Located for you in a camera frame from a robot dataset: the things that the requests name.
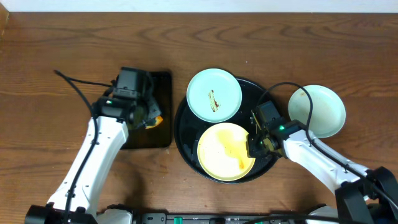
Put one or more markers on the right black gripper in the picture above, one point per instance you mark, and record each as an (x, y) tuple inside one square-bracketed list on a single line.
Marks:
[(256, 144)]

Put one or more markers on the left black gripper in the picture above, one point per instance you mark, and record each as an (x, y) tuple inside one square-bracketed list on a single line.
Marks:
[(152, 109)]

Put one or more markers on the green and orange sponge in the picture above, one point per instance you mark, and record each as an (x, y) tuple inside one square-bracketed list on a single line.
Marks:
[(155, 122)]

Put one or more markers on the yellow plate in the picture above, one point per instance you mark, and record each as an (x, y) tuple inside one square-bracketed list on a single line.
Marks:
[(223, 153)]

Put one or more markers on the light blue plate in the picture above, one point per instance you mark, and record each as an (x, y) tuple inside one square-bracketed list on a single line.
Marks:
[(214, 95)]

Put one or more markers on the pale mint plate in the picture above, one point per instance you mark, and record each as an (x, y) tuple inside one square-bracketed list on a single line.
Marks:
[(328, 115)]

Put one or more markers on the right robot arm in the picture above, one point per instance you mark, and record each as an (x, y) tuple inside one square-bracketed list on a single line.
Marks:
[(363, 195)]

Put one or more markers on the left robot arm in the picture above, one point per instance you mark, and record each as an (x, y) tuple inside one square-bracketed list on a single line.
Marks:
[(76, 199)]

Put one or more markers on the black rectangular water tray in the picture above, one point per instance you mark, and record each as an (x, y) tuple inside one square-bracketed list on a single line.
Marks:
[(160, 136)]

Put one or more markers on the black round tray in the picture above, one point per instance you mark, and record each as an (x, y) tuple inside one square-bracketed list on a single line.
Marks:
[(188, 130)]

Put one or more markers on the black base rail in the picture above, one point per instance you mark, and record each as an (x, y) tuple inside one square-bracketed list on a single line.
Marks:
[(186, 218)]

